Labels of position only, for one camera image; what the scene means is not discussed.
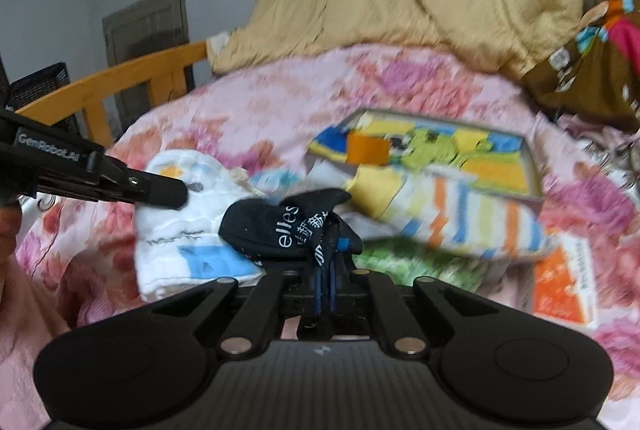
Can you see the black mesh basket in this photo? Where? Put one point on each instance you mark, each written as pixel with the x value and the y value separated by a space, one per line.
pixel 39 84

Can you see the wooden bed frame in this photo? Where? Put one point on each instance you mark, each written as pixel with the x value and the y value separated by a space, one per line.
pixel 162 74

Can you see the bag of green paper stars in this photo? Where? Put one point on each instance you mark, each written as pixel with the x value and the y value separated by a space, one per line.
pixel 405 260

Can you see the striped colourful cloth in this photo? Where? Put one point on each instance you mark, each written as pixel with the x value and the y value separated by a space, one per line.
pixel 449 215

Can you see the grey tray with cartoon picture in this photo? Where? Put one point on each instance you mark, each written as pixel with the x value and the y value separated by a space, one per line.
pixel 494 160

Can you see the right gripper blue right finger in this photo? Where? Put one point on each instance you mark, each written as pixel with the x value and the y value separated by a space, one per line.
pixel 337 269

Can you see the white cloth with blue patches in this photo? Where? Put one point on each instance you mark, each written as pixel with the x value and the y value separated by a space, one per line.
pixel 179 249

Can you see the grey wooden door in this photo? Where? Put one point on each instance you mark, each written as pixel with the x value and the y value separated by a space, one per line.
pixel 136 31

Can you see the person's left hand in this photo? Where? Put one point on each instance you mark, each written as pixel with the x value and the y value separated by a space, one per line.
pixel 10 225

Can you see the brown colourful blanket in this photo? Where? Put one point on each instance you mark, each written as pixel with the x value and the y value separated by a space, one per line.
pixel 594 76

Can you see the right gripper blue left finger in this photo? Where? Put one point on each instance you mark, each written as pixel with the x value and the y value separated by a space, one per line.
pixel 319 285

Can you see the orange white medicine box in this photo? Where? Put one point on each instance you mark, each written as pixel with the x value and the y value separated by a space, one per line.
pixel 564 287

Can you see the black sock with white text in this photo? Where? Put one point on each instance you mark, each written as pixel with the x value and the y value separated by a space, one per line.
pixel 300 228

